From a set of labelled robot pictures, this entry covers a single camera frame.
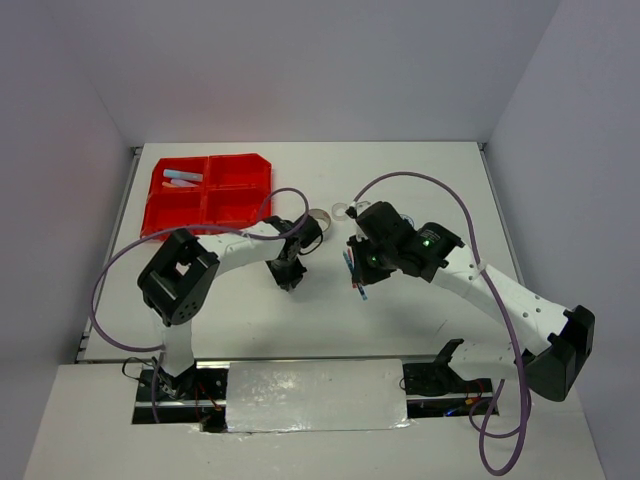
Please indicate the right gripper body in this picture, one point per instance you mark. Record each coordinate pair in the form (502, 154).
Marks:
(374, 261)

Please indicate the large clear tape roll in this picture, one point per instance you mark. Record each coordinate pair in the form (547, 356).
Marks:
(322, 217)

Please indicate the pink highlighter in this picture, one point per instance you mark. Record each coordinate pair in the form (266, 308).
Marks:
(178, 184)

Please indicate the silver foil sheet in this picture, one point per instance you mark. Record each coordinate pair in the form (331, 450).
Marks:
(310, 396)

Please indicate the blue pen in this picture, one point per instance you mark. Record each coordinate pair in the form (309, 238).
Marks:
(360, 288)

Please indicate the small clear tape roll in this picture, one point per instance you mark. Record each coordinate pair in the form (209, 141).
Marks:
(339, 212)

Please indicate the red compartment bin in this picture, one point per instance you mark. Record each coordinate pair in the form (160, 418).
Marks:
(233, 193)

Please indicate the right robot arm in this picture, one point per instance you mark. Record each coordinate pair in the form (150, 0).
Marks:
(555, 341)

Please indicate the red pen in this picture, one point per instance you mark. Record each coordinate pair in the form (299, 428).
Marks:
(352, 268)

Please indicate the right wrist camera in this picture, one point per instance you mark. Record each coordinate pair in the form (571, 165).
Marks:
(357, 208)

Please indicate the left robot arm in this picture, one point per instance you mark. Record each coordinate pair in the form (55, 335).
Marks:
(177, 280)

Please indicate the blue highlighter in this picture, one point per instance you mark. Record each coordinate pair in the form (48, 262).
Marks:
(182, 175)

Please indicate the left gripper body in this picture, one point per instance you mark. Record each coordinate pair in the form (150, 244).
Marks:
(286, 271)

